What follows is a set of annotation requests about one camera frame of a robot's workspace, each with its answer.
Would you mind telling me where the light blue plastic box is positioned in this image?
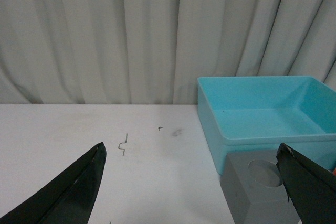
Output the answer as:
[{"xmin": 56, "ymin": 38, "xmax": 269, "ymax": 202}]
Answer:
[{"xmin": 197, "ymin": 76, "xmax": 335, "ymax": 174}]

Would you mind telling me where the gray cube with round hole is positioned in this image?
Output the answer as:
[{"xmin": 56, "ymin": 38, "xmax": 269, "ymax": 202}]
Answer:
[{"xmin": 220, "ymin": 150, "xmax": 300, "ymax": 223}]

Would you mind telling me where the white pleated curtain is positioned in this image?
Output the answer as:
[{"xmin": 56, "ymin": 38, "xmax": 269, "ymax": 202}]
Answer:
[{"xmin": 1, "ymin": 0, "xmax": 335, "ymax": 104}]

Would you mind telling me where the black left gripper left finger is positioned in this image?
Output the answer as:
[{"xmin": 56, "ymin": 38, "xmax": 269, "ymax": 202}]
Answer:
[{"xmin": 1, "ymin": 142, "xmax": 107, "ymax": 223}]

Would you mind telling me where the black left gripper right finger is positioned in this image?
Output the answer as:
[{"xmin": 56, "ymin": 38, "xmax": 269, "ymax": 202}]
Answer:
[{"xmin": 276, "ymin": 143, "xmax": 335, "ymax": 223}]

